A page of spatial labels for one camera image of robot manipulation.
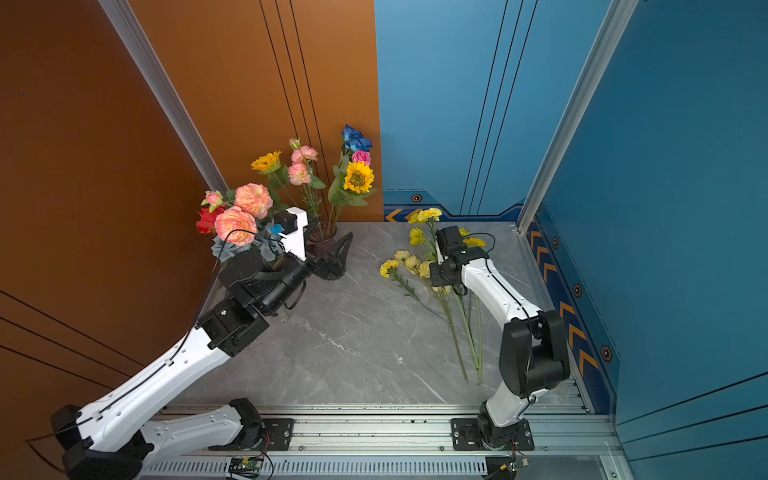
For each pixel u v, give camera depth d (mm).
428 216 875
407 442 730
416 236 1087
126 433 401
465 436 725
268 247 724
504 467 694
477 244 662
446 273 755
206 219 706
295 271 529
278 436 740
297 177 828
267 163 772
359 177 752
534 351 457
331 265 546
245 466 717
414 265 1054
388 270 1023
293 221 487
